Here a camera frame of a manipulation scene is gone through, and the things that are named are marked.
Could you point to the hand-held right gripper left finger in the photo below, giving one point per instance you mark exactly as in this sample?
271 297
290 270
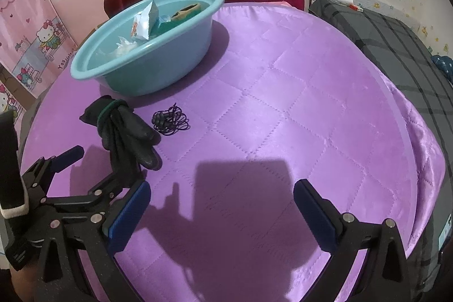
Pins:
129 217

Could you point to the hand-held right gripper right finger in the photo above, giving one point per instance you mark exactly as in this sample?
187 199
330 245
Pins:
313 217

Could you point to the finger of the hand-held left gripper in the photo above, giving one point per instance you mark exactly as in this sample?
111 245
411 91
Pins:
67 156
102 190

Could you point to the black gloves with green band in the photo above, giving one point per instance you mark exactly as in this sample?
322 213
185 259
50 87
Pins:
116 135

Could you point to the white plastic bag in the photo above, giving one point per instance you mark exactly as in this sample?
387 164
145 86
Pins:
125 47

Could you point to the teal plastic basin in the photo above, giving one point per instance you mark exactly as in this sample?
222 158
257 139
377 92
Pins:
159 65

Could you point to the white printed packet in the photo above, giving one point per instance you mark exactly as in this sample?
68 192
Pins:
145 20

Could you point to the black earphones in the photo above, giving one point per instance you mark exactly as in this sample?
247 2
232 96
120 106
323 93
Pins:
161 119

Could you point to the purple quilted blanket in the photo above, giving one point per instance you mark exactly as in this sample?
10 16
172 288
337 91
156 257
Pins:
283 111

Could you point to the pink cartoon curtain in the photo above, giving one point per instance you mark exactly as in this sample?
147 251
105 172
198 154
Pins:
32 22

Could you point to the grey plaid blanket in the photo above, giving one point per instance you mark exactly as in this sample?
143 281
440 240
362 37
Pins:
389 36

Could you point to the blue starred cloth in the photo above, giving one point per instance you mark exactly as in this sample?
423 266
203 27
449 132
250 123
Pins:
444 65

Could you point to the small red and white item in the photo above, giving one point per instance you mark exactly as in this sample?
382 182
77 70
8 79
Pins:
355 8

